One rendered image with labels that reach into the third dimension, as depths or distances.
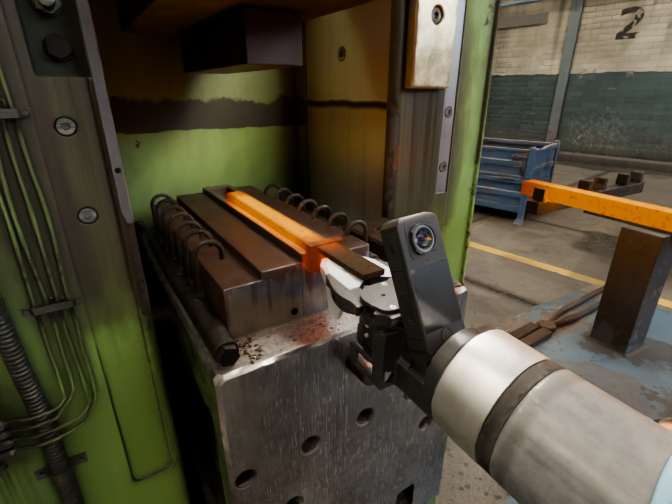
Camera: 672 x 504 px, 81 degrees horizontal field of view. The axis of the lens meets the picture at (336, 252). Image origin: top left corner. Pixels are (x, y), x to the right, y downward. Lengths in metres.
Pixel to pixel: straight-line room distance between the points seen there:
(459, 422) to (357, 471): 0.37
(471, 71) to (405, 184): 0.25
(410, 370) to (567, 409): 0.14
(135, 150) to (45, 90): 0.37
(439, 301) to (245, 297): 0.23
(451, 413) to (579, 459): 0.08
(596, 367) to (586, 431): 0.51
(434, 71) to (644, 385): 0.59
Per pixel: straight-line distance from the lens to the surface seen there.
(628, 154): 8.07
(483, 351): 0.30
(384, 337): 0.35
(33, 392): 0.61
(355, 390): 0.54
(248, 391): 0.45
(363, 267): 0.41
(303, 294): 0.50
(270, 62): 0.53
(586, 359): 0.79
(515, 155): 4.08
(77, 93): 0.53
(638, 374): 0.80
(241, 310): 0.47
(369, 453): 0.65
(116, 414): 0.68
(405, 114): 0.71
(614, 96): 8.11
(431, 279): 0.33
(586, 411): 0.28
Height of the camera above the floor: 1.18
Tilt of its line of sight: 22 degrees down
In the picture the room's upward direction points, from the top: straight up
